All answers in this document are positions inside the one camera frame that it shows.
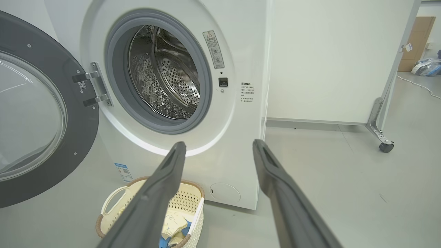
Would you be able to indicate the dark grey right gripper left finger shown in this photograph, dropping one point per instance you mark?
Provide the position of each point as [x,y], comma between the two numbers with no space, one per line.
[151,206]

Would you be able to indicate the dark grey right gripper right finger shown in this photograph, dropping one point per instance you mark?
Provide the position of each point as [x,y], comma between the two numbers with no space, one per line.
[293,213]

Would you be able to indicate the metal partition foot with caster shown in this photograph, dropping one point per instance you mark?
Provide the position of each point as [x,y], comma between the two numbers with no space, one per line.
[373,120]

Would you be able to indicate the grey warning sticker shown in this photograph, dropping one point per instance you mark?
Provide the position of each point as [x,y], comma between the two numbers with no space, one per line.
[213,50]

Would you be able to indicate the white front-load washing machine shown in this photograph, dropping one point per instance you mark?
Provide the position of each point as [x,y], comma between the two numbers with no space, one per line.
[241,155]

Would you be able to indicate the black washing machine door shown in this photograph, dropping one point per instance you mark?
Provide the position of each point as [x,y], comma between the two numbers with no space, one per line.
[79,137]

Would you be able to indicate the steel washing machine drum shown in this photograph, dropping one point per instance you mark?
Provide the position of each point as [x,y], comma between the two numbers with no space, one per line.
[172,79]

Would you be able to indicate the blue energy label sticker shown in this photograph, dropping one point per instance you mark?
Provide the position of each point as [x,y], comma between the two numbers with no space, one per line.
[123,172]

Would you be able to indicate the pale yellow garment blue trim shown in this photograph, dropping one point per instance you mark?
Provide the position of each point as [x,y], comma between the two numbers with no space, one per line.
[172,222]
[184,229]

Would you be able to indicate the silver metal door hinge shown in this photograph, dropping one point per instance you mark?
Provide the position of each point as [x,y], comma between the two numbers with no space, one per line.
[100,86]

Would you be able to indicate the white partition panel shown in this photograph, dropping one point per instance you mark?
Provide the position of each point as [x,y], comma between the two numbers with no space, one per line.
[327,62]

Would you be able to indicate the brown board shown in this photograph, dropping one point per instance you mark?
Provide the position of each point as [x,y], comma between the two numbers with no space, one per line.
[417,44]

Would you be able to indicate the clear plastic bags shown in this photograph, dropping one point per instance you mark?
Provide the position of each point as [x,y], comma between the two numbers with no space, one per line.
[427,67]

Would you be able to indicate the black door latch slot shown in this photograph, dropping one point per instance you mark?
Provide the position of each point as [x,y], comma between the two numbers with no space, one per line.
[223,82]

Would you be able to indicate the cream laundry basket brown rim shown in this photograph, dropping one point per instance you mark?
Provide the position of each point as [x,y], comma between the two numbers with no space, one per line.
[186,199]

